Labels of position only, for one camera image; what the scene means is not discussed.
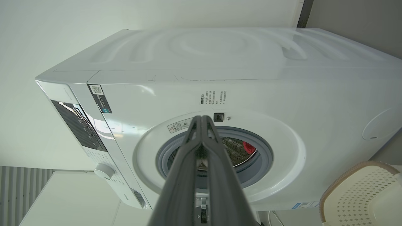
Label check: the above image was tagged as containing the black glossy control display panel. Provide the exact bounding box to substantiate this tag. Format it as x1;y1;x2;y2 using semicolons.
51;100;108;152

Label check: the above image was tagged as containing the dark QR code sticker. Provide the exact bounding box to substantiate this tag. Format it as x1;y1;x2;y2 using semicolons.
89;84;112;114

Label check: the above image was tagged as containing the thin white cable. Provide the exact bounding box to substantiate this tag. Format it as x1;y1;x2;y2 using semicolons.
268;211;285;226

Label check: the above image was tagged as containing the white cabinet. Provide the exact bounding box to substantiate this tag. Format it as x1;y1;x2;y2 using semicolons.
19;171;153;226

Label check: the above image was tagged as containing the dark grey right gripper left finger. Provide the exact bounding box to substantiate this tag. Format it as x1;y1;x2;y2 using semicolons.
148;116;202;226

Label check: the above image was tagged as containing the cream perforated laundry basket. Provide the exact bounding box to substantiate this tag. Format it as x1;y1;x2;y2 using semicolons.
319;161;402;226

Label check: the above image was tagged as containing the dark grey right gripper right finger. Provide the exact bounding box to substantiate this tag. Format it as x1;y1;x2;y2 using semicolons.
202;115;262;226

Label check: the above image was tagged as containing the white front-load washing machine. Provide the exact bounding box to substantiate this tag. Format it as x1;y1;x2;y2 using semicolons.
35;28;402;211

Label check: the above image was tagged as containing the grey rubber door gasket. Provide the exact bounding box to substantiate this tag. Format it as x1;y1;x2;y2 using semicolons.
156;126;274;190

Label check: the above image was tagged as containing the grey ribbed radiator panel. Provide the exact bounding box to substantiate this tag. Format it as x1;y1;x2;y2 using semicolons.
0;166;54;226

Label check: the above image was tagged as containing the red cloth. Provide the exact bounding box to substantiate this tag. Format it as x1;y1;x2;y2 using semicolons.
242;141;257;155

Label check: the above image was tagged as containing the white round control knob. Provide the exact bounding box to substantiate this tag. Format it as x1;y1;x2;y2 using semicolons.
94;163;115;180

